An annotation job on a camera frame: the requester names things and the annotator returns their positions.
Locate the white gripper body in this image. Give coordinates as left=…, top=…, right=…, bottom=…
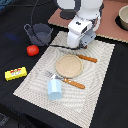
left=67, top=16, right=96, bottom=48

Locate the red toy tomato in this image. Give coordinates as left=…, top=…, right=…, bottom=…
left=27, top=45, right=39, bottom=56

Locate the grey cooking pot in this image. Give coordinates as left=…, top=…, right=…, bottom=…
left=24, top=23, right=53, bottom=46

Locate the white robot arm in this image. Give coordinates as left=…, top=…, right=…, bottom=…
left=54, top=0, right=104, bottom=49

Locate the pink toy stove board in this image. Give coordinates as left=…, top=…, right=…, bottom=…
left=48, top=0, right=128, bottom=43

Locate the round tan plate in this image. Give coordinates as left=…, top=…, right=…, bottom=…
left=55, top=54, right=83, bottom=78

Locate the beige bowl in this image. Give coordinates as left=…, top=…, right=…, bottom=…
left=119, top=5, right=128, bottom=30

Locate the light blue cup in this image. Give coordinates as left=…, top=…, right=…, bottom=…
left=47, top=79, right=62, bottom=100

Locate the beige woven placemat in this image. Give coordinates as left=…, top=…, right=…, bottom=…
left=14, top=40, right=114, bottom=128

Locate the yellow butter box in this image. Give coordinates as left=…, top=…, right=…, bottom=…
left=5, top=67, right=27, bottom=81

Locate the knife with orange handle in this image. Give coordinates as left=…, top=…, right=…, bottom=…
left=77, top=55, right=97, bottom=63

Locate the black cable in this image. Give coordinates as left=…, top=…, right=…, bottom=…
left=0, top=0, right=73, bottom=51

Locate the fork with orange handle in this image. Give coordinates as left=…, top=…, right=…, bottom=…
left=45, top=71, right=85, bottom=89

